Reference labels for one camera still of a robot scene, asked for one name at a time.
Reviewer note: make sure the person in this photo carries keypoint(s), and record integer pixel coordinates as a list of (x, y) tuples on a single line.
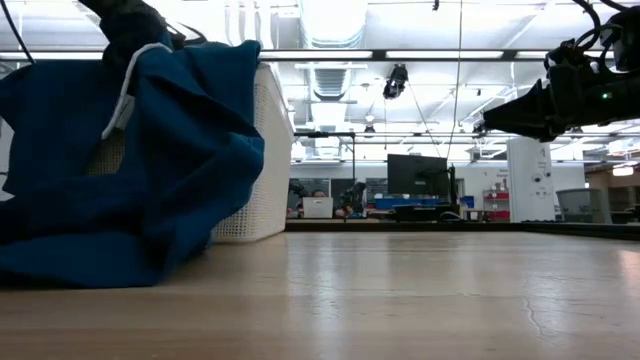
[(318, 193)]

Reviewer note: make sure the black overhead frame bar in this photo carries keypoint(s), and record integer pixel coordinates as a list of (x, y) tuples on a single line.
[(380, 55)]

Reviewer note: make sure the white laptop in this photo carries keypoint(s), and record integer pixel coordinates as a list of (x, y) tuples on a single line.
[(317, 207)]

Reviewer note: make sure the blue cloth garment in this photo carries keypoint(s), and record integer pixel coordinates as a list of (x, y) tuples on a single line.
[(175, 150)]

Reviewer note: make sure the black computer monitor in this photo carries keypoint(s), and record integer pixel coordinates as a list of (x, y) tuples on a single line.
[(417, 175)]

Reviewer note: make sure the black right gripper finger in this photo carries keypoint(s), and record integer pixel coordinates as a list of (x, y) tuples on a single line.
[(525, 112)]

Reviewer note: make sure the black overhead camera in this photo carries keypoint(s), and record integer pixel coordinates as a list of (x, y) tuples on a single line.
[(396, 80)]

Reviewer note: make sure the white pillar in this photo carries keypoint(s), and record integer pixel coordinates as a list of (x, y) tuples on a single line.
[(530, 180)]

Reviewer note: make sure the black background robot arm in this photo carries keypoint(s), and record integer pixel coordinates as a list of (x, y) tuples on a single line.
[(354, 200)]

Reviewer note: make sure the grey bin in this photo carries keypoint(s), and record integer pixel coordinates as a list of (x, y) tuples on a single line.
[(582, 205)]

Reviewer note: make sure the red storage shelf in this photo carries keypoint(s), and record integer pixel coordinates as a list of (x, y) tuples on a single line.
[(496, 205)]

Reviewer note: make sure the white perforated plastic basket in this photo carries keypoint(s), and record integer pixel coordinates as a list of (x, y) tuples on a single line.
[(272, 190)]

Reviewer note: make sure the black aluminium table frame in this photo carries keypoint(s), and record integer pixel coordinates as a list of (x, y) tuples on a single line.
[(450, 227)]

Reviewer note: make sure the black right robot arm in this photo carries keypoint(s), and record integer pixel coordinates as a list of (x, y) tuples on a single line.
[(625, 95)]

